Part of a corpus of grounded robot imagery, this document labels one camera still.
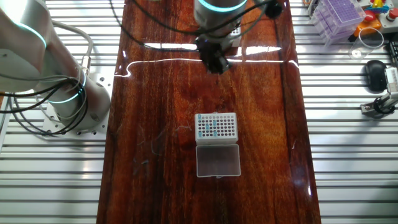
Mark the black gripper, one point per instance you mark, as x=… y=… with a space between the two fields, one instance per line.
x=211 y=49

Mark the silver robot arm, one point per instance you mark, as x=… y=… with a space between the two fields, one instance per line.
x=77 y=102

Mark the white pipette tip holder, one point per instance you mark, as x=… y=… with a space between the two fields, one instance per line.
x=217 y=161
x=237 y=39

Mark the purple pipette tip box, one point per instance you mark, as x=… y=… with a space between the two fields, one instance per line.
x=342 y=15

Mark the large brown wooden board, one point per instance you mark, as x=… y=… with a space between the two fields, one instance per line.
x=174 y=124

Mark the clear plastic cup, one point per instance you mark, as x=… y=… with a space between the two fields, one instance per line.
x=357 y=53

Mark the orange box red button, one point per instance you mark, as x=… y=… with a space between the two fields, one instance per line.
x=370 y=23

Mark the black computer mouse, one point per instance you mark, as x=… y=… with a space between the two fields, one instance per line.
x=375 y=76

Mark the small colourful toy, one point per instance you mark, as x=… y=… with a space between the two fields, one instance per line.
x=377 y=5

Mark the black keyboard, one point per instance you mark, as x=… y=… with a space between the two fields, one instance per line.
x=393 y=54

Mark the grey box red button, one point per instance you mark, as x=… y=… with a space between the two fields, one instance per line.
x=390 y=21

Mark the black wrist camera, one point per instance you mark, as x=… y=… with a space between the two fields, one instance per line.
x=273 y=9

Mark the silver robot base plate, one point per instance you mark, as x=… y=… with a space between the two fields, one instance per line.
x=102 y=81

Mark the small silver mounted camera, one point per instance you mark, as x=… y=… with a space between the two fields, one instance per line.
x=392 y=79

